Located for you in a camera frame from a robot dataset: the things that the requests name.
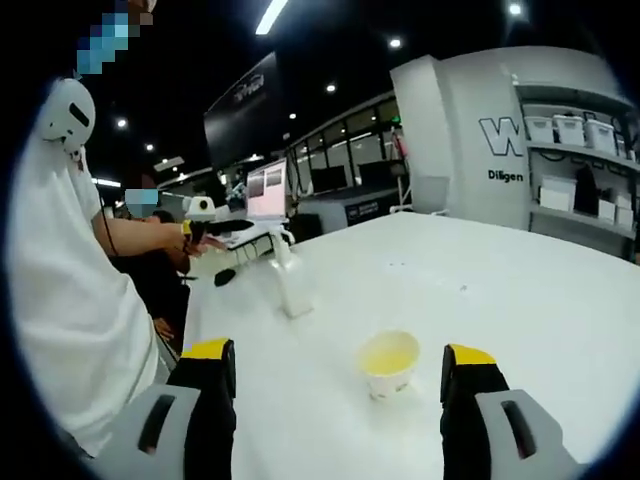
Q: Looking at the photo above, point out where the white booth pillar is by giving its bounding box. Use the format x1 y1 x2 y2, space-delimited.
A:
388 46 532 232

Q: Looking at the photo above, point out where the large black display screen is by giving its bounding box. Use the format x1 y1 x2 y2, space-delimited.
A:
202 50 282 170

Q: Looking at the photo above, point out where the person in white shirt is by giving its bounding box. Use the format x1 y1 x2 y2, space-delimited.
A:
6 142 162 457

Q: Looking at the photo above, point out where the black device cable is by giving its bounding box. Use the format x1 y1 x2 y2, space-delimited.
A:
96 192 120 259

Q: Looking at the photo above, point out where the white cardboard box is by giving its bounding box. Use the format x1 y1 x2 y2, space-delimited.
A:
538 176 577 212

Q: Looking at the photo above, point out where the white storage bin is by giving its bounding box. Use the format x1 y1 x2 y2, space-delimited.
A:
553 114 587 148
584 118 619 154
524 115 556 144

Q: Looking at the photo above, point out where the grey storage shelf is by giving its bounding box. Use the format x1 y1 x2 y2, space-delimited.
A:
514 82 640 262

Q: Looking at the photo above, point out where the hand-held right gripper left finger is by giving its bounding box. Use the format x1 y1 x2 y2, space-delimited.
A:
92 337 237 480

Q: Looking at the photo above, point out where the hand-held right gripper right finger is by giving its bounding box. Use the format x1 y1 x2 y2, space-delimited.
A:
439 342 589 480

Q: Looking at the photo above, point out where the grey counter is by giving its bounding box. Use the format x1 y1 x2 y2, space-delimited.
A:
295 187 404 236

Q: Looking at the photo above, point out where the white paper cup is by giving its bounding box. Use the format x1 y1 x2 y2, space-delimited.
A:
356 328 422 402

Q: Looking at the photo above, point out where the white worn device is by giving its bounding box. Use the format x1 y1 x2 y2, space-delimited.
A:
38 76 97 157

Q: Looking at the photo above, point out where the person's left hand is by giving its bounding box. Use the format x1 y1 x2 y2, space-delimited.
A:
172 230 224 259

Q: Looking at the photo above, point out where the long ceiling light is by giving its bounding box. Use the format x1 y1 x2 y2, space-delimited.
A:
254 0 290 36

